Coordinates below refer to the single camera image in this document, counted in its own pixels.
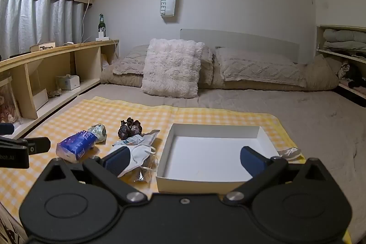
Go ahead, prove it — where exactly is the grey curtain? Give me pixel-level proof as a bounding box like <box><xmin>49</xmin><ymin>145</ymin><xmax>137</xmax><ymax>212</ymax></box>
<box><xmin>0</xmin><ymin>0</ymin><xmax>87</xmax><ymax>60</ymax></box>

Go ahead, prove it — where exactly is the blue tissue packet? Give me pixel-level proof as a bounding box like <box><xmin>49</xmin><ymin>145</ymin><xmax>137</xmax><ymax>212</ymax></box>
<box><xmin>55</xmin><ymin>130</ymin><xmax>98</xmax><ymax>163</ymax></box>

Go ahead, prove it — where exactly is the dark crumpled wrapper clump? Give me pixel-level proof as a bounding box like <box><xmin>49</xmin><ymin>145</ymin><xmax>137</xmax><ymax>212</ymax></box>
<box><xmin>118</xmin><ymin>117</ymin><xmax>144</xmax><ymax>139</ymax></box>

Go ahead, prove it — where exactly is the clear plastic wrapper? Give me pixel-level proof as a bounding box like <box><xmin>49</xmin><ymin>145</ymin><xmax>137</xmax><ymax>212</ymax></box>
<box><xmin>130</xmin><ymin>156</ymin><xmax>159</xmax><ymax>184</ymax></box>

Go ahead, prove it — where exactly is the white face mask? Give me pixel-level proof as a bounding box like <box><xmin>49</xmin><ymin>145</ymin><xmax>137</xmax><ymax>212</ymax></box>
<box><xmin>110</xmin><ymin>144</ymin><xmax>156</xmax><ymax>178</ymax></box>

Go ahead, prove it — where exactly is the small clear plastic bag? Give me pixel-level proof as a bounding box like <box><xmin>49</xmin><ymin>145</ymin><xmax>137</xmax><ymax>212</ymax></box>
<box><xmin>276</xmin><ymin>146</ymin><xmax>302</xmax><ymax>161</ymax></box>

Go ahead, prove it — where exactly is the grey headboard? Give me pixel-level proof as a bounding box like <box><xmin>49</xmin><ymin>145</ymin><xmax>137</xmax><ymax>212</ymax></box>
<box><xmin>180</xmin><ymin>28</ymin><xmax>300</xmax><ymax>64</ymax></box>

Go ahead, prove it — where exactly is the white cardboard box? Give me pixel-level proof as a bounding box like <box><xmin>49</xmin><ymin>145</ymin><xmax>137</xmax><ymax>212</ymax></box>
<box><xmin>156</xmin><ymin>123</ymin><xmax>280</xmax><ymax>194</ymax></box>

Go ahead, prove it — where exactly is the yellow checkered mat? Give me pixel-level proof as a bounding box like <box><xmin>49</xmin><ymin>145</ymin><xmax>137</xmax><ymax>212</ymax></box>
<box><xmin>0</xmin><ymin>96</ymin><xmax>307</xmax><ymax>244</ymax></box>

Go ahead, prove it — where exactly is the folded white blanket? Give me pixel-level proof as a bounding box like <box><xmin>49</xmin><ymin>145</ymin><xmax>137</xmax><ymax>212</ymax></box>
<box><xmin>323</xmin><ymin>41</ymin><xmax>366</xmax><ymax>51</ymax></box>

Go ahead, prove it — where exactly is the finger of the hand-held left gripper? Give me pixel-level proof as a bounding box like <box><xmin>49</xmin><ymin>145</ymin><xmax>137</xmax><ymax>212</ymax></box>
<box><xmin>0</xmin><ymin>123</ymin><xmax>15</xmax><ymax>135</ymax></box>
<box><xmin>0</xmin><ymin>137</ymin><xmax>51</xmax><ymax>155</ymax></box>

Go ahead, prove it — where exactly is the small wooden box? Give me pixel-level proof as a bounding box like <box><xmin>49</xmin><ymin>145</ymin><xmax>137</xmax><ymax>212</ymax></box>
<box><xmin>30</xmin><ymin>42</ymin><xmax>56</xmax><ymax>53</ymax></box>

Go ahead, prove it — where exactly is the fluffy white pillow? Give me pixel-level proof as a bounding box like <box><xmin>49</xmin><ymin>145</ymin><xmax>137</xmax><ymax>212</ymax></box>
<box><xmin>141</xmin><ymin>38</ymin><xmax>205</xmax><ymax>99</ymax></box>

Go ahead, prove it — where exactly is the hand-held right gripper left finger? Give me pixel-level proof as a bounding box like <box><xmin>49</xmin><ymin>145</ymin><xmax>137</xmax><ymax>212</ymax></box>
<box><xmin>42</xmin><ymin>146</ymin><xmax>147</xmax><ymax>206</ymax></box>

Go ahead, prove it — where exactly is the green plastic wrapper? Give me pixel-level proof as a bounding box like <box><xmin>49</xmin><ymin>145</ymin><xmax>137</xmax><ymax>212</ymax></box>
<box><xmin>87</xmin><ymin>123</ymin><xmax>107</xmax><ymax>145</ymax></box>

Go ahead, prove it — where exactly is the folded grey blanket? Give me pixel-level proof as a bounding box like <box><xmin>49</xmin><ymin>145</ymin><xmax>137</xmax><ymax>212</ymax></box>
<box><xmin>323</xmin><ymin>28</ymin><xmax>366</xmax><ymax>43</ymax></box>

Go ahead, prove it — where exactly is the dark clothes pile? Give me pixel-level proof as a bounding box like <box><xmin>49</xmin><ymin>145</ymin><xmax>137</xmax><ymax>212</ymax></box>
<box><xmin>339</xmin><ymin>61</ymin><xmax>366</xmax><ymax>89</ymax></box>

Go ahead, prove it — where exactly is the white wall shelf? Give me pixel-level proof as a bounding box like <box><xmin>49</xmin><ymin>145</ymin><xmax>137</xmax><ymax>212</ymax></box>
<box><xmin>316</xmin><ymin>25</ymin><xmax>366</xmax><ymax>108</ymax></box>

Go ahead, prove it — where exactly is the wooden shelf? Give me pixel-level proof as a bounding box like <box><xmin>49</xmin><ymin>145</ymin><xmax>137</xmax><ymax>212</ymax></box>
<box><xmin>0</xmin><ymin>39</ymin><xmax>120</xmax><ymax>139</ymax></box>

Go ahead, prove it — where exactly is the printed cloth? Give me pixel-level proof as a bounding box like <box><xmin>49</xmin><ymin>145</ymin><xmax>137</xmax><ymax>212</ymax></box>
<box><xmin>0</xmin><ymin>202</ymin><xmax>29</xmax><ymax>244</ymax></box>

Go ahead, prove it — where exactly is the white board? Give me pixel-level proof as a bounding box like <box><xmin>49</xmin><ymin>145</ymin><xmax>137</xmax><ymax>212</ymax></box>
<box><xmin>32</xmin><ymin>87</ymin><xmax>49</xmax><ymax>111</ymax></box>

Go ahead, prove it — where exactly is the white tissue box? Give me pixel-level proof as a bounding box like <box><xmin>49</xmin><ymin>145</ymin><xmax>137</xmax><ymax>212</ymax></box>
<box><xmin>56</xmin><ymin>74</ymin><xmax>80</xmax><ymax>90</ymax></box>

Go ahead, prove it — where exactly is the floral picture frame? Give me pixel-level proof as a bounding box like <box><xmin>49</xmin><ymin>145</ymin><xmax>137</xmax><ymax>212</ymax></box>
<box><xmin>0</xmin><ymin>75</ymin><xmax>21</xmax><ymax>125</ymax></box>

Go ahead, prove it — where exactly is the grey packet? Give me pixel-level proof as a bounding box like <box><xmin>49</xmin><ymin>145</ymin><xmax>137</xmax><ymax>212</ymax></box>
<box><xmin>112</xmin><ymin>129</ymin><xmax>161</xmax><ymax>147</ymax></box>

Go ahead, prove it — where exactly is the beige textured pillow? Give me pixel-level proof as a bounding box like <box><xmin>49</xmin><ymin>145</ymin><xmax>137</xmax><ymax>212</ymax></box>
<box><xmin>112</xmin><ymin>44</ymin><xmax>151</xmax><ymax>76</ymax></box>
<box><xmin>214</xmin><ymin>46</ymin><xmax>308</xmax><ymax>88</ymax></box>

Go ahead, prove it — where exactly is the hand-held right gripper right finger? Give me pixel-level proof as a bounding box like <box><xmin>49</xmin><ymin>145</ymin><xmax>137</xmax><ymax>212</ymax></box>
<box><xmin>224</xmin><ymin>146</ymin><xmax>330</xmax><ymax>205</ymax></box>

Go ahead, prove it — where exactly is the beige rolled duvet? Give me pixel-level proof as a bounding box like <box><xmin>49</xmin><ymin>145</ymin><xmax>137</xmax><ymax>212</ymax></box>
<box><xmin>100</xmin><ymin>55</ymin><xmax>340</xmax><ymax>92</ymax></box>

